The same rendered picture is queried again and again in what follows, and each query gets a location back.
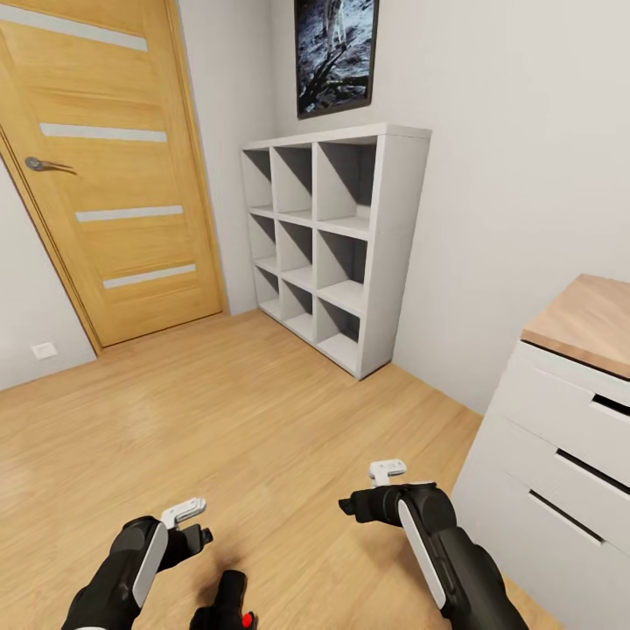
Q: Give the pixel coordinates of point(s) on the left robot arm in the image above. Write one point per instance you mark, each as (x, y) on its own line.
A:
(116, 594)

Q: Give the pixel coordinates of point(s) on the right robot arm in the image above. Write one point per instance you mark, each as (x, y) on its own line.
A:
(464, 579)

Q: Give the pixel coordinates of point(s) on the door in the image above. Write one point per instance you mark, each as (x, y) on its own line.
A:
(98, 132)

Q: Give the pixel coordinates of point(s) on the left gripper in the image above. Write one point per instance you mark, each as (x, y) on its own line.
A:
(188, 542)

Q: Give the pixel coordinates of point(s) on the painting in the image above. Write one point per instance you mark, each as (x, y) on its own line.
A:
(335, 53)

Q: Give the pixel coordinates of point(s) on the digital camera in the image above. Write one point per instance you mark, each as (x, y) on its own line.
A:
(223, 614)

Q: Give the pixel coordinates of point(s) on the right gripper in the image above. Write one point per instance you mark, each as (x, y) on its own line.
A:
(367, 505)

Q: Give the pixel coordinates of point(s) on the wall socket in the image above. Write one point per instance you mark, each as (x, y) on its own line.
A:
(45, 350)

